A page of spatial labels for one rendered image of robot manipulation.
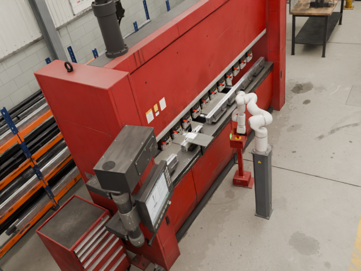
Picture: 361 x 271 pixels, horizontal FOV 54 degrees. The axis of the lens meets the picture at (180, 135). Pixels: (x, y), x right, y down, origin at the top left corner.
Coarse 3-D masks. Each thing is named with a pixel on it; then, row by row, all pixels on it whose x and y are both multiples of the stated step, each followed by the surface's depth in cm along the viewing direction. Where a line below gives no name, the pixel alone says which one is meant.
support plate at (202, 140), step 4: (196, 132) 405; (200, 136) 398; (204, 136) 397; (208, 136) 396; (188, 140) 396; (192, 140) 395; (196, 140) 394; (200, 140) 392; (204, 140) 391; (208, 140) 390; (196, 144) 390; (200, 144) 387; (204, 144) 386
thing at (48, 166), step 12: (60, 144) 478; (48, 156) 465; (60, 156) 452; (48, 168) 439; (12, 180) 434; (24, 180) 428; (36, 180) 427; (0, 192) 419; (12, 192) 413; (24, 192) 415; (0, 204) 402; (12, 204) 404
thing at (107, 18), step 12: (96, 0) 264; (108, 0) 267; (96, 12) 266; (108, 12) 266; (120, 12) 281; (108, 24) 272; (108, 36) 277; (120, 36) 283; (108, 48) 285; (120, 48) 286
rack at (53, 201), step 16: (48, 112) 420; (16, 128) 387; (32, 128) 404; (48, 144) 429; (32, 160) 413; (64, 160) 456; (16, 176) 398; (48, 176) 438; (80, 176) 486; (32, 192) 422; (48, 192) 443; (64, 192) 467; (16, 208) 406; (48, 208) 448; (0, 224) 392; (32, 224) 431; (16, 240) 415; (0, 256) 400
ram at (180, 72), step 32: (256, 0) 461; (192, 32) 355; (224, 32) 409; (256, 32) 484; (160, 64) 323; (192, 64) 368; (224, 64) 426; (160, 96) 334; (192, 96) 382; (160, 128) 346
